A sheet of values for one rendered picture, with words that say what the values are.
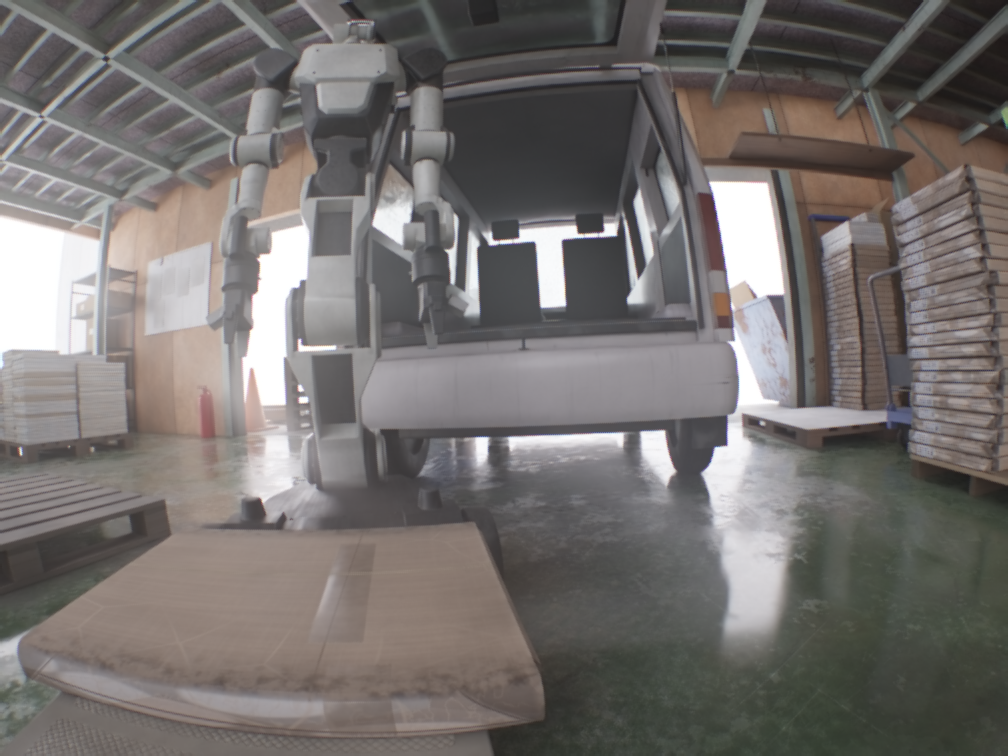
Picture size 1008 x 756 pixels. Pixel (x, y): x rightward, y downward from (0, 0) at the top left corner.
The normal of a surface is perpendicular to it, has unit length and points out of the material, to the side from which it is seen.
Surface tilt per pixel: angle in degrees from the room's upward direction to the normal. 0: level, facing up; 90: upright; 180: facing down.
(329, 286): 66
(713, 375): 88
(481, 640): 0
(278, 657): 0
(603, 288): 93
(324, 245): 80
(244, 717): 90
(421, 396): 89
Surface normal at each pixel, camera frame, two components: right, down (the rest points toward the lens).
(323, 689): -0.01, -0.98
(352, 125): 0.23, 0.70
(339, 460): 0.29, 0.26
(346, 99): 0.28, -0.01
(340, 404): 0.26, 0.49
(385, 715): 0.17, -0.20
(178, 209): -0.17, 0.01
